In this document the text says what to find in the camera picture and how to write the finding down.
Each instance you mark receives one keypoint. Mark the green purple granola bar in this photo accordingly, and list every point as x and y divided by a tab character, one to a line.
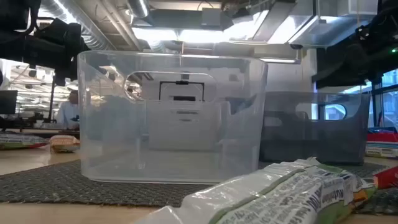
21	141

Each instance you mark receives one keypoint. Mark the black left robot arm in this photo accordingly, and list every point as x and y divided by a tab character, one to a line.
12	46

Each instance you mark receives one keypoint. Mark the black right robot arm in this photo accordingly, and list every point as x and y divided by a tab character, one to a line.
385	28

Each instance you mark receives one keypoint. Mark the red green granola bar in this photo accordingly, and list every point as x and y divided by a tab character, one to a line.
388	179

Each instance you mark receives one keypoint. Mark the white silver backed granola bar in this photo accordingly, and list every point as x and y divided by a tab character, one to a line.
280	199

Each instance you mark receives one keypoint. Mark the person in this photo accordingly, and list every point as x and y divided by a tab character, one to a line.
68	115

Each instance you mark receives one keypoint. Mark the black computer monitor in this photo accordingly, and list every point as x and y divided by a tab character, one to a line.
7	102

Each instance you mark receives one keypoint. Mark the red box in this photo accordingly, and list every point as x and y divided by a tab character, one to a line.
382	137

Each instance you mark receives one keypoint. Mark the long white light strip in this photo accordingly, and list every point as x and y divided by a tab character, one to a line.
280	60

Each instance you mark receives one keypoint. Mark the smoky grey plastic bin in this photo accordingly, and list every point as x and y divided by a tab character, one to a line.
311	146

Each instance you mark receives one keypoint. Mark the clear plastic bin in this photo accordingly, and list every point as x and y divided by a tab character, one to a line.
186	133
102	161

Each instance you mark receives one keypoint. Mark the dark grey woven placemat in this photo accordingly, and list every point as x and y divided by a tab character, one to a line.
46	189

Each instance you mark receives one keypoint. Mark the silver corrugated air duct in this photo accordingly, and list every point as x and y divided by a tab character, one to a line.
93	42

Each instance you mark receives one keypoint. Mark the black metal stand frame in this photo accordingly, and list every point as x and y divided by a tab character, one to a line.
51	99

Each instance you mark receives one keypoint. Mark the white cabinet with black frame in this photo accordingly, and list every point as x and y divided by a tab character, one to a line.
183	90

